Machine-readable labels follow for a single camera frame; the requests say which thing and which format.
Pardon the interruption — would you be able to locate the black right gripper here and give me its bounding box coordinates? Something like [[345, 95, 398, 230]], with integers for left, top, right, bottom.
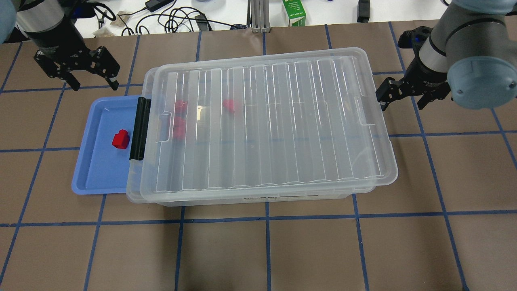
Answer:
[[376, 26, 451, 111]]

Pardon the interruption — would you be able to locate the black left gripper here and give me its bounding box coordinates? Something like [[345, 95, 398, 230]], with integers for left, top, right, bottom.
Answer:
[[33, 20, 120, 91]]

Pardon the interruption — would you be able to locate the red block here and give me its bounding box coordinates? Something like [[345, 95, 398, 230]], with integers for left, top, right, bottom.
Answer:
[[173, 116, 186, 129], [174, 99, 188, 116], [111, 129, 130, 150], [172, 127, 186, 140], [222, 98, 240, 116]]

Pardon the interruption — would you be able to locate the clear plastic box lid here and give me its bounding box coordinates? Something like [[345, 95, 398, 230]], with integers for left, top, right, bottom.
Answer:
[[140, 47, 399, 203]]

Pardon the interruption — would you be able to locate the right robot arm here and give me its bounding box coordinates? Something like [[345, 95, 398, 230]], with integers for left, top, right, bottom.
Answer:
[[376, 0, 517, 111]]

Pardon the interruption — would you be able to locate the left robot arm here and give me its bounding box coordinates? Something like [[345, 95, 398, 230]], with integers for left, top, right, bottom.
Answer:
[[1, 0, 120, 91]]

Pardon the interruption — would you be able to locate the blue plastic tray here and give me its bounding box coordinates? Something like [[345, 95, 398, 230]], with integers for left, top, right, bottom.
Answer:
[[71, 95, 139, 195]]

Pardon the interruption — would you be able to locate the clear plastic storage box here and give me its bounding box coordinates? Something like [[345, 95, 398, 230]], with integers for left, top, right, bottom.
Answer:
[[126, 67, 376, 207]]

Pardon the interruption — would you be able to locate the black power adapter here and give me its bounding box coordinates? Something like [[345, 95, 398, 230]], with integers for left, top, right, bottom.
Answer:
[[357, 0, 371, 23]]

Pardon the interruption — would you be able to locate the green white carton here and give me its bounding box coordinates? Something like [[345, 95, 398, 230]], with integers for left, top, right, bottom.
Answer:
[[281, 0, 307, 27]]

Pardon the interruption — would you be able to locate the black box latch handle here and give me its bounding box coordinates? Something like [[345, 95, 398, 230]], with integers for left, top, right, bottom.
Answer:
[[129, 96, 151, 161]]

